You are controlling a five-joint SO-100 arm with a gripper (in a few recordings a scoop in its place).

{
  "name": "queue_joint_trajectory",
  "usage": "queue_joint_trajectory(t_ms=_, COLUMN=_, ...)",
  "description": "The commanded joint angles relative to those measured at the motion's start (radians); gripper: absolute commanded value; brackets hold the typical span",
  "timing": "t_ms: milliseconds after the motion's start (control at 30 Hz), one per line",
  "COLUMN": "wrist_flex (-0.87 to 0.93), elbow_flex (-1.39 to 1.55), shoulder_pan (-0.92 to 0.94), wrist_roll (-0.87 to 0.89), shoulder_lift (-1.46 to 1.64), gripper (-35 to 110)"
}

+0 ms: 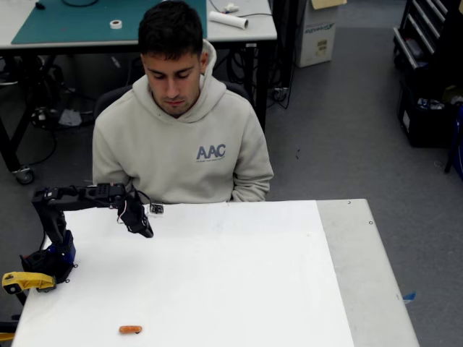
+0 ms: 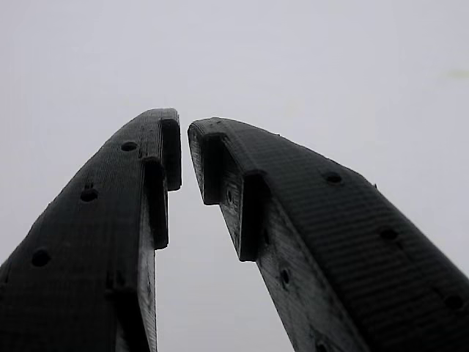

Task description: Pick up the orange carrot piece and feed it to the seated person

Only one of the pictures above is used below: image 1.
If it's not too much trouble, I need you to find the white cardboard box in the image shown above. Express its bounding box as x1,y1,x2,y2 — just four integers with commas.
294,0,339,69

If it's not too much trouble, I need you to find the green cutting mat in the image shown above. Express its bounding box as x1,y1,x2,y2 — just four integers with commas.
10,0,208,45

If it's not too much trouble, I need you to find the workbench caster wheel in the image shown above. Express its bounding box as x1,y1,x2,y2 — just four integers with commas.
12,165,36,186

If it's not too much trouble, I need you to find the black storage bin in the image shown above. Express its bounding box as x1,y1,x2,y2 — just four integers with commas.
396,77,463,148

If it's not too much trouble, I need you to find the blue object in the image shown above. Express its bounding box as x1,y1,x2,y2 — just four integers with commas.
444,104,463,180

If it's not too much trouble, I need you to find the black office chair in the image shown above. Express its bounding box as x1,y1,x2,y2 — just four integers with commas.
93,81,251,122

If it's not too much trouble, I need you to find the grey workbench with black legs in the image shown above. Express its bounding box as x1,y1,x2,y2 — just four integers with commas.
0,0,279,185

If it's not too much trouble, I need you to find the white paper tube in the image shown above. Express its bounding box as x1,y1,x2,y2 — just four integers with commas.
208,9,250,30

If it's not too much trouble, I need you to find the man in beige hoodie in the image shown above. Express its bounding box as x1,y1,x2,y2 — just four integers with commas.
92,0,275,205

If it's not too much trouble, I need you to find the black tool chest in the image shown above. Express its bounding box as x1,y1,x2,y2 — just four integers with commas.
392,0,463,75

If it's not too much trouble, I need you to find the black camera cable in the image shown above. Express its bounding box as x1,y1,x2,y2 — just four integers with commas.
134,188,153,207

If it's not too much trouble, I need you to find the large white paper sheet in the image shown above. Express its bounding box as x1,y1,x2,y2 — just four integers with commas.
10,200,355,347

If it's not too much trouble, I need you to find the manila folder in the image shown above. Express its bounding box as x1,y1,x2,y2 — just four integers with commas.
310,0,348,10

